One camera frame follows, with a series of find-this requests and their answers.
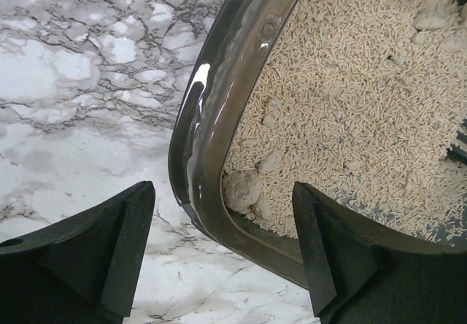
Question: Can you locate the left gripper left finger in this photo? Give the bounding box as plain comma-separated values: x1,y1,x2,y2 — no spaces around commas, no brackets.
1,181,155,323

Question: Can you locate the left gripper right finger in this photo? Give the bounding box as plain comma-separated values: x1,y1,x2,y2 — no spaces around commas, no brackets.
292,182,466,323

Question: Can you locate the black litter scoop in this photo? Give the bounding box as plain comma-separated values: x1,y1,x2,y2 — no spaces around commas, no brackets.
447,119,467,165

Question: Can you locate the dark grey litter box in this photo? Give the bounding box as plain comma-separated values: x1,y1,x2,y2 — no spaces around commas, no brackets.
168,0,306,288

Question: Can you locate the beige cat litter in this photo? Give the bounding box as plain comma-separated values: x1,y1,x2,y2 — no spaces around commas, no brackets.
223,0,466,244

